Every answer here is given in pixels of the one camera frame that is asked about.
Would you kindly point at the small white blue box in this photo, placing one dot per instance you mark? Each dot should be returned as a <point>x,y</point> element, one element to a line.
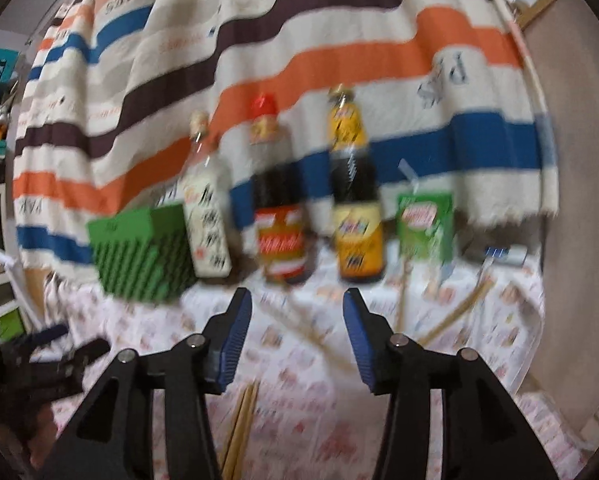
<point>507,256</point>

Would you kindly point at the pink patchwork print cloth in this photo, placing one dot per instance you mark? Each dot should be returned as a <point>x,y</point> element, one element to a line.
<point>304,410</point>

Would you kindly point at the clear cooking wine bottle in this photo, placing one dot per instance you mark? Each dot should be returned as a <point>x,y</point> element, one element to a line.
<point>207,220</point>

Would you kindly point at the red cap dark sauce bottle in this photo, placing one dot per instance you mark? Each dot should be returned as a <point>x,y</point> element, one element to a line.
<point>279,195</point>

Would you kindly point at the yellow label soy sauce bottle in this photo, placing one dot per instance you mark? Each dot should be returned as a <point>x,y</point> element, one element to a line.
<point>354,180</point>

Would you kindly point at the bear heart print cloth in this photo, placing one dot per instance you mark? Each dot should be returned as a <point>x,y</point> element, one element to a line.
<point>144,315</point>

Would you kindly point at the striped blanket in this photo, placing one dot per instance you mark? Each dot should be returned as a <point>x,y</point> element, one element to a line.
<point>329,60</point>

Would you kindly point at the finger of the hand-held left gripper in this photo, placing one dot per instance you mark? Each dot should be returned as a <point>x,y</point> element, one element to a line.
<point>87,352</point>
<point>49,335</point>

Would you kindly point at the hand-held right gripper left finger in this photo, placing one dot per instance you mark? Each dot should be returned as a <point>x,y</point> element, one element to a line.
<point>234,341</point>

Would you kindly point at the green drink carton with straw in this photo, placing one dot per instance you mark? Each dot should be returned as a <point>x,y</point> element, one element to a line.
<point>424,230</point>

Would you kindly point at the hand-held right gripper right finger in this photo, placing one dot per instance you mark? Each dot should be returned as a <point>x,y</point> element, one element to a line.
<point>362,346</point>

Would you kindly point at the green checkered box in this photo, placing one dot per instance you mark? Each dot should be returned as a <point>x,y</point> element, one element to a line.
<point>139,255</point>

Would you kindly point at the wooden frame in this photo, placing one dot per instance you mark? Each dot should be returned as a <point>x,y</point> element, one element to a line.
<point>544,7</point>

